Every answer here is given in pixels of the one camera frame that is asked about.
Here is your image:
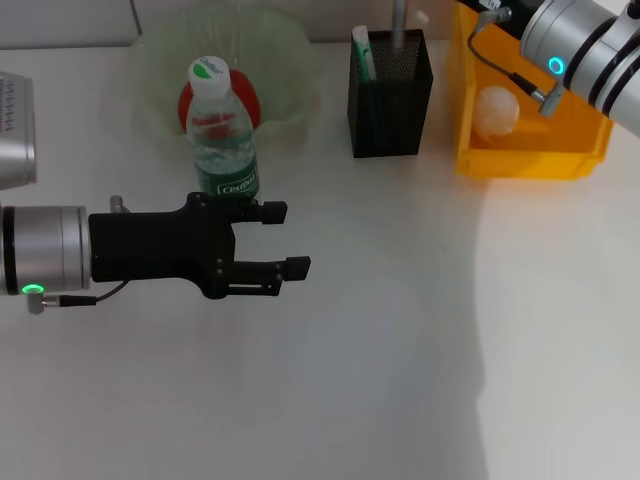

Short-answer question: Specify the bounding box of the right arm gripper cable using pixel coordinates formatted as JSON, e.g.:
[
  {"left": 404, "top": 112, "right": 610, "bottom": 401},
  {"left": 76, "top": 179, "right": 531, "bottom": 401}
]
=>
[{"left": 467, "top": 7, "right": 564, "bottom": 119}]

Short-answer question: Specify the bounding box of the red-orange fruit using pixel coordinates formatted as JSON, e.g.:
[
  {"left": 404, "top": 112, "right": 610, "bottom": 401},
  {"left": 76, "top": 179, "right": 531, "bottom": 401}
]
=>
[{"left": 177, "top": 69, "right": 264, "bottom": 134}]

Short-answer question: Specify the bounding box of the grey marker pen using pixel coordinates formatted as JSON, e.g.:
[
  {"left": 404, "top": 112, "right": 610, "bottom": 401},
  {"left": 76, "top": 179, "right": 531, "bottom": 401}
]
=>
[{"left": 392, "top": 0, "right": 407, "bottom": 49}]

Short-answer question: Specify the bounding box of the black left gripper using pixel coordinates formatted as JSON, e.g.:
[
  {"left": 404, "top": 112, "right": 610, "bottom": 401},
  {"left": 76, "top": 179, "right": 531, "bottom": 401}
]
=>
[{"left": 88, "top": 191, "right": 312, "bottom": 301}]

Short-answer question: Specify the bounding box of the black mesh pen holder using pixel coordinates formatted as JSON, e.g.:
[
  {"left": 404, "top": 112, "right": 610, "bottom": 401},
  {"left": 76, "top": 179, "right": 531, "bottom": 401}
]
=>
[{"left": 347, "top": 28, "right": 434, "bottom": 159}]

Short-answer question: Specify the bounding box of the clear green-label water bottle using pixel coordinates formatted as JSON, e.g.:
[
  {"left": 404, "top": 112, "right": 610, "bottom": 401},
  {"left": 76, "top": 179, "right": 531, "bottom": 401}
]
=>
[{"left": 185, "top": 55, "right": 262, "bottom": 201}]

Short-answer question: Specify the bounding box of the green utility knife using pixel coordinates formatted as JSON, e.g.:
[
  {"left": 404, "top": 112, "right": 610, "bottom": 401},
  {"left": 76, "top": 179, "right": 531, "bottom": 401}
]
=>
[{"left": 351, "top": 25, "right": 377, "bottom": 83}]

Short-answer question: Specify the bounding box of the white paper ball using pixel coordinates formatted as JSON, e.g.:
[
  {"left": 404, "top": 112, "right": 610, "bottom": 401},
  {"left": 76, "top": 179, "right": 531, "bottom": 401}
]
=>
[{"left": 473, "top": 85, "right": 521, "bottom": 139}]

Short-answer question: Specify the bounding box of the pale green glass fruit bowl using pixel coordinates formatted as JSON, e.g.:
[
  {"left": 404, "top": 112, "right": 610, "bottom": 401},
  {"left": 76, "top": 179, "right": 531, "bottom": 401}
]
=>
[{"left": 128, "top": 4, "right": 321, "bottom": 147}]

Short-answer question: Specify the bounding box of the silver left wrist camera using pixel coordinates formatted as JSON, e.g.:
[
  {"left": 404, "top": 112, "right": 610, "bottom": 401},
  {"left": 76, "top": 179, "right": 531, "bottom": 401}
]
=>
[{"left": 0, "top": 70, "right": 39, "bottom": 192}]

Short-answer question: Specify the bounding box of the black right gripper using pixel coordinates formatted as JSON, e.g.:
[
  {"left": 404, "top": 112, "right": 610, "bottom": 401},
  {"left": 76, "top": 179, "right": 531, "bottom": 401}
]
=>
[{"left": 457, "top": 0, "right": 544, "bottom": 40}]

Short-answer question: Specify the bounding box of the yellow plastic bin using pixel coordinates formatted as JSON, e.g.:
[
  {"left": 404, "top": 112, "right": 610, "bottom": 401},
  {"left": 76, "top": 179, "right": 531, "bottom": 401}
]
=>
[{"left": 446, "top": 0, "right": 616, "bottom": 180}]

